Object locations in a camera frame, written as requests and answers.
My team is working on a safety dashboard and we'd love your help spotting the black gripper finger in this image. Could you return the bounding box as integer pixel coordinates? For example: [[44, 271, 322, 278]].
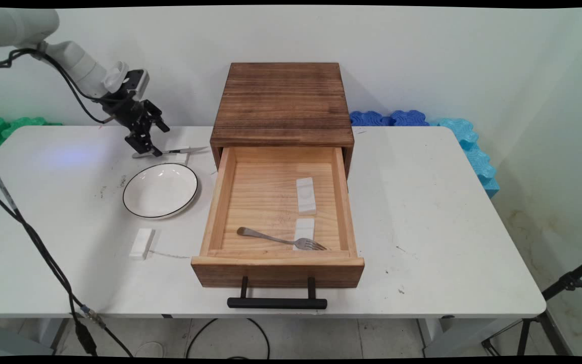
[[126, 123, 164, 158], [143, 101, 171, 134]]

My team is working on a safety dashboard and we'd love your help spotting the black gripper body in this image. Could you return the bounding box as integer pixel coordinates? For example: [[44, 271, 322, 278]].
[[102, 91, 147, 133]]

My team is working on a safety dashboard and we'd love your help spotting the silver table knife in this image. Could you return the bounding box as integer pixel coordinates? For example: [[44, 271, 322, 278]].
[[132, 146, 209, 159]]

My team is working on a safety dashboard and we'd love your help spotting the white plate with black rim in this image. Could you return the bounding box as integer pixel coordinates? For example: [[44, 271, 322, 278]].
[[122, 163, 200, 220]]

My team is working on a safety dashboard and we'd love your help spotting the dark wooden drawer cabinet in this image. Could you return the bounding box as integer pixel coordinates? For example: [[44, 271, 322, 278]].
[[210, 62, 355, 177]]

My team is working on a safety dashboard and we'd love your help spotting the light wooden drawer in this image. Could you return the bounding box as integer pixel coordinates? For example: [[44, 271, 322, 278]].
[[191, 146, 365, 289]]

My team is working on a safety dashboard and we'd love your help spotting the silver metal fork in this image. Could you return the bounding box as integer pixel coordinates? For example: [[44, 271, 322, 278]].
[[236, 226, 328, 252]]

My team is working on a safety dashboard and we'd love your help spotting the white round floor disc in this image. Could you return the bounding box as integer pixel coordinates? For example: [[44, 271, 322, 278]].
[[134, 342, 165, 358]]

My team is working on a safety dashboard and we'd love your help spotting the white table leg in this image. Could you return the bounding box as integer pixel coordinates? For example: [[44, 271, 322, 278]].
[[416, 316, 524, 357], [36, 317, 73, 354]]

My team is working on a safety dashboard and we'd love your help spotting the dark blue foam mat piece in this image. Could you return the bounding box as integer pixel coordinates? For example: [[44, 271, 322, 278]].
[[390, 110, 430, 127], [349, 110, 393, 127]]

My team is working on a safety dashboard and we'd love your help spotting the light blue foam mat piece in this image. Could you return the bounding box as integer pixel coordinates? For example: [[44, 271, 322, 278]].
[[430, 118, 479, 151], [464, 144, 500, 199]]

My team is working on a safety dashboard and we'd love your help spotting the black tripod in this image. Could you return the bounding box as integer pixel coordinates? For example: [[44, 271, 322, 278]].
[[482, 253, 582, 357]]

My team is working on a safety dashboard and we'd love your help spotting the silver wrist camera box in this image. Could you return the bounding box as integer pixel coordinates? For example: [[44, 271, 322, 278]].
[[128, 70, 150, 100]]

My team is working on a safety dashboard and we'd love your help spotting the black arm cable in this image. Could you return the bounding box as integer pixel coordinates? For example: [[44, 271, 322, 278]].
[[0, 48, 120, 125]]

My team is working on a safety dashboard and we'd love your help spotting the black cable with connector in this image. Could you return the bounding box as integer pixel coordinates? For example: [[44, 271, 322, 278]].
[[0, 149, 133, 357]]

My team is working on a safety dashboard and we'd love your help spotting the black drawer handle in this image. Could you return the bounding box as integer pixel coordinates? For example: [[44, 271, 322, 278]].
[[227, 276, 328, 310]]

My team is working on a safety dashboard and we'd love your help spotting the black floor cable loop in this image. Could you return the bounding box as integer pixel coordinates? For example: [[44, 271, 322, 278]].
[[185, 317, 271, 359]]

